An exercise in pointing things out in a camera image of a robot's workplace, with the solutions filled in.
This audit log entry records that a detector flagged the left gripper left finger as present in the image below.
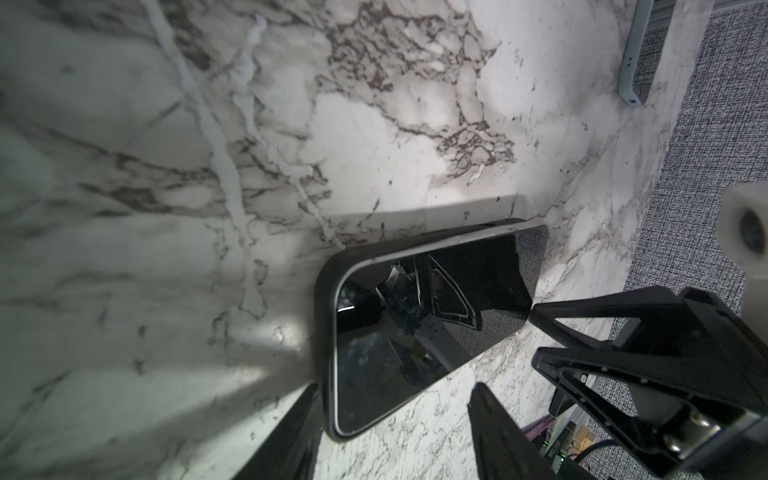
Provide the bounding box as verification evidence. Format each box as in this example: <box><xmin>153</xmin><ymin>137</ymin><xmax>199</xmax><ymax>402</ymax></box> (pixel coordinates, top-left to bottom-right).
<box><xmin>234</xmin><ymin>384</ymin><xmax>324</xmax><ymax>480</ymax></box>

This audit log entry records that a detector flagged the black case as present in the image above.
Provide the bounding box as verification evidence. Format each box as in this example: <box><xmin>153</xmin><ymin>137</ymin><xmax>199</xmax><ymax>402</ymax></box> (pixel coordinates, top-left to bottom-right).
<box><xmin>314</xmin><ymin>218</ymin><xmax>541</xmax><ymax>442</ymax></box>

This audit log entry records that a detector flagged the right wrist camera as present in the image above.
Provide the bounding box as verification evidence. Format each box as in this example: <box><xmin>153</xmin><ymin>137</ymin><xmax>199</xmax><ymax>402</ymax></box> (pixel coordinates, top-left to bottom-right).
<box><xmin>716</xmin><ymin>181</ymin><xmax>768</xmax><ymax>343</ymax></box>

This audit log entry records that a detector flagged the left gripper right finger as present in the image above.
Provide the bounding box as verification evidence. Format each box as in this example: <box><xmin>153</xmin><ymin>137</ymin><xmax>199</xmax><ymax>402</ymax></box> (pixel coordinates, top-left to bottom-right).
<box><xmin>468</xmin><ymin>383</ymin><xmax>594</xmax><ymax>480</ymax></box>

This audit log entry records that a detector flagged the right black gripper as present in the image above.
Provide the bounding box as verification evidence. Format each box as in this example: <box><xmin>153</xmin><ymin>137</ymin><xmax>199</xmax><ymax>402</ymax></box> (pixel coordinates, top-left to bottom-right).
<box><xmin>529</xmin><ymin>286</ymin><xmax>767</xmax><ymax>477</ymax></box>

